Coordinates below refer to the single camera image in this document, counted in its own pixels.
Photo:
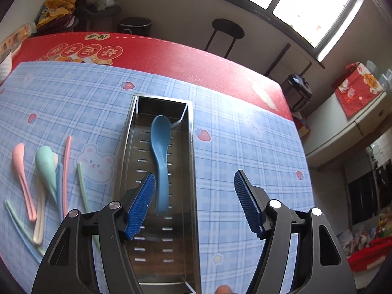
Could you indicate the pink spoon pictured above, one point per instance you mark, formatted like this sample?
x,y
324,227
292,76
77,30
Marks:
x,y
19,162

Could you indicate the black folding frame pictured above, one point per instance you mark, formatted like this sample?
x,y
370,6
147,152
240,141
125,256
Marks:
x,y
283,58

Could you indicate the orange printed snack packet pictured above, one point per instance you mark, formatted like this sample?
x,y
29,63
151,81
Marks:
x,y
13,39

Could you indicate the white spoon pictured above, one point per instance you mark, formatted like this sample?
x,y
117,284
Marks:
x,y
38,223

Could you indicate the green spoon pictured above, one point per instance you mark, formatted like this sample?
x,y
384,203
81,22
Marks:
x,y
45,164

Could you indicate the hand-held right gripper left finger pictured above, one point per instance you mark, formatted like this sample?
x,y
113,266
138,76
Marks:
x,y
139,208

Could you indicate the stainless steel utensil tray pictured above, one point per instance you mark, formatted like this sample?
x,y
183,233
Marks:
x,y
180,165

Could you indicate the blue plaid table mat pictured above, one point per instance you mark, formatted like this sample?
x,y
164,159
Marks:
x,y
239,159

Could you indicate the small cardboard box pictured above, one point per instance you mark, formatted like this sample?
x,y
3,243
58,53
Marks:
x,y
303,127

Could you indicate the dark round stool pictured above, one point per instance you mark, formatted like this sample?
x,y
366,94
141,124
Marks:
x,y
98,15

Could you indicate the red printed tablecloth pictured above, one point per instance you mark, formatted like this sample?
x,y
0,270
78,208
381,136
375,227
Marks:
x,y
183,58

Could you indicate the pink chopstick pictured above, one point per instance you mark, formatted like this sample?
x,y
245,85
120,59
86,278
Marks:
x,y
66,171

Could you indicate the blue chopstick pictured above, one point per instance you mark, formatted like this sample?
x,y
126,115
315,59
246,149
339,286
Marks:
x,y
59,183

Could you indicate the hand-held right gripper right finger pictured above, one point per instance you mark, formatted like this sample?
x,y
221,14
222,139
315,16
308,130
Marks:
x,y
245,202

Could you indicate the red gift box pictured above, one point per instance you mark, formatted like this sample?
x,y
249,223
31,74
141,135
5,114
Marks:
x,y
356,92

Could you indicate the black trash can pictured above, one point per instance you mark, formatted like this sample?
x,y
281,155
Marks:
x,y
134,26

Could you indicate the green chopstick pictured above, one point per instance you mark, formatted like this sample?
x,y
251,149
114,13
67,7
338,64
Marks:
x,y
21,226
82,183

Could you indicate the black round stool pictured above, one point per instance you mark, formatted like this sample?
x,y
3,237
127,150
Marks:
x,y
228,27

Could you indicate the person's right hand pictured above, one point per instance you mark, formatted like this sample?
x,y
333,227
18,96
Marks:
x,y
225,290

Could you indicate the blue spoon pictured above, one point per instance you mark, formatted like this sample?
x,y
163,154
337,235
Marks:
x,y
160,147

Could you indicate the white cabinet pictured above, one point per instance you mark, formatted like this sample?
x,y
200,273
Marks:
x,y
337,134

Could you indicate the black appliance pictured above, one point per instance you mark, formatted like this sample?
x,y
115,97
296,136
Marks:
x,y
367,196

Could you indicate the black pressure cooker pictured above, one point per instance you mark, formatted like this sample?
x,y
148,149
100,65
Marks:
x,y
298,92

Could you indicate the window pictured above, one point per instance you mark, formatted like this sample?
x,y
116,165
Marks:
x,y
312,9

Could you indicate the white ribbed bowl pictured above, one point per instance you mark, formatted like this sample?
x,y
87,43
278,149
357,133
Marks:
x,y
4,67

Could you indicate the pile of clothes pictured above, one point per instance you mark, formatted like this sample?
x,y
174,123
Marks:
x,y
56,10

